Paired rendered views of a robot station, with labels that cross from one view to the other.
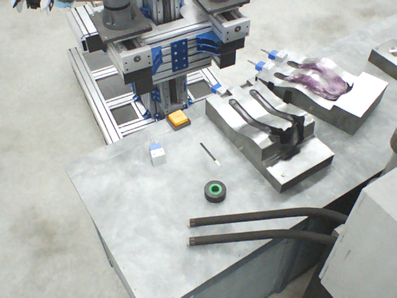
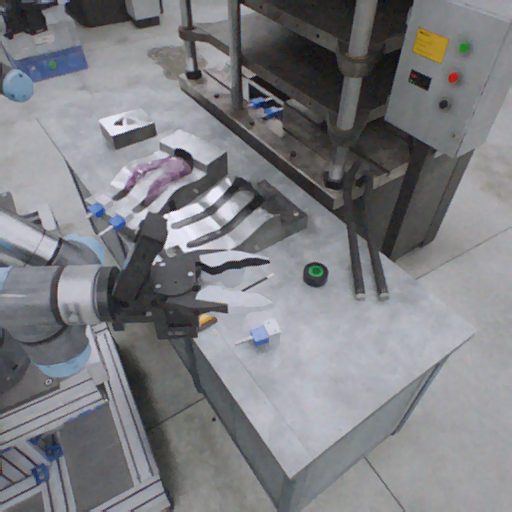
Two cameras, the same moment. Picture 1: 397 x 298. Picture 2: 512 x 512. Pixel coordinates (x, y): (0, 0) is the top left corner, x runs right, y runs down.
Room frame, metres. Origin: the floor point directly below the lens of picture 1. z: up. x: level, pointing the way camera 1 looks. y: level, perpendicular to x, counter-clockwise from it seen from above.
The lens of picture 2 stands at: (1.12, 0.82, 1.87)
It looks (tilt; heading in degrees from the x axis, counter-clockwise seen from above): 48 degrees down; 267
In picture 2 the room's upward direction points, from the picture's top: straight up
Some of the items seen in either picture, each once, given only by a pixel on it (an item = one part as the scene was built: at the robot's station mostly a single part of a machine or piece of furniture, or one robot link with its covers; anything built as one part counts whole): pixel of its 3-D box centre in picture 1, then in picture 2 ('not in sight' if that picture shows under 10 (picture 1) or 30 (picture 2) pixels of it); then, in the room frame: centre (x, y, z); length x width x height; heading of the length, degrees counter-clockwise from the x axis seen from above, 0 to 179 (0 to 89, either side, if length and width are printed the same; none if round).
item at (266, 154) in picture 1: (266, 126); (228, 221); (1.16, -0.28, 0.87); 0.50 x 0.26 x 0.14; 32
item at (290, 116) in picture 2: not in sight; (306, 93); (0.77, -1.16, 0.87); 0.50 x 0.27 x 0.17; 32
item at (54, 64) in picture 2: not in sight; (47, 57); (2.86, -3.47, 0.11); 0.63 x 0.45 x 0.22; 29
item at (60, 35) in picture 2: not in sight; (37, 33); (2.86, -3.46, 0.32); 0.60 x 0.40 x 0.22; 33
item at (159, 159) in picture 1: (155, 148); (256, 336); (1.08, 0.17, 0.83); 0.13 x 0.05 x 0.05; 18
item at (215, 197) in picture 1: (215, 191); (315, 274); (0.88, -0.06, 0.82); 0.08 x 0.08 x 0.04
